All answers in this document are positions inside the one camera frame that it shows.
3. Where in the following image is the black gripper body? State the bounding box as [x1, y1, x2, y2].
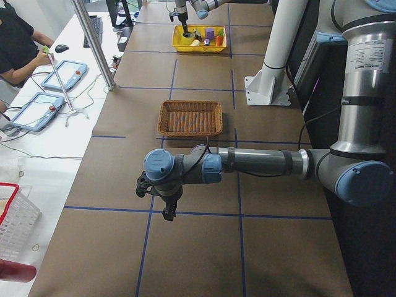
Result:
[136, 171, 183, 209]
[168, 7, 188, 22]

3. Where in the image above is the yellow tape roll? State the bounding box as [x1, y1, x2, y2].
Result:
[180, 32, 196, 46]

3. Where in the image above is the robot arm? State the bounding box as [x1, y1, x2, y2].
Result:
[165, 0, 272, 37]
[136, 1, 395, 221]

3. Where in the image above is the yellow woven tray basket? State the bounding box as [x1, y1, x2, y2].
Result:
[172, 25, 227, 53]

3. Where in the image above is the brown wicker basket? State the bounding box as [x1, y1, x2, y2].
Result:
[158, 100, 223, 137]

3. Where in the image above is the white plastic basket red rim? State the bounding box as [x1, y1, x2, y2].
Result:
[1, 182, 41, 260]

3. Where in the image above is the toy panda figure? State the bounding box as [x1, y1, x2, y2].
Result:
[193, 28, 202, 41]

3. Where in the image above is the purple foam cube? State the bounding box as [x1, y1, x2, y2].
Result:
[205, 27, 215, 40]

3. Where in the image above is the orange toy carrot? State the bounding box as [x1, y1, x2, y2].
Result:
[215, 30, 224, 47]

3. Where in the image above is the black keyboard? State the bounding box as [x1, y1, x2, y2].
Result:
[83, 15, 103, 48]

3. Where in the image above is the far blue teach pendant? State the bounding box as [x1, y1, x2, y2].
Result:
[40, 60, 88, 92]

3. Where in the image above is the blue teach pendant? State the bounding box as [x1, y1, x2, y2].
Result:
[40, 60, 88, 92]
[11, 92, 65, 132]

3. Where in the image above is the black computer mouse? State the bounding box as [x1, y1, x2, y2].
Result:
[55, 45, 69, 53]

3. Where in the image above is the silver reaching stick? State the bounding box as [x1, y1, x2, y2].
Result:
[43, 46, 77, 115]

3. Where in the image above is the near blue teach pendant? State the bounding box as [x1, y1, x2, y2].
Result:
[11, 92, 65, 132]

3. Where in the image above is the person in black shirt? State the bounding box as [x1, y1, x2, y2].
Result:
[1, 1, 54, 87]

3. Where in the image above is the red cylinder object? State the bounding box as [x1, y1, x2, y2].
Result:
[1, 259, 37, 283]

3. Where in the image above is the aluminium frame post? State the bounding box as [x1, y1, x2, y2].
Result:
[71, 0, 116, 91]

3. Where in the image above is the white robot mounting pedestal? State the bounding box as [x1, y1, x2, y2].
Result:
[244, 0, 308, 106]

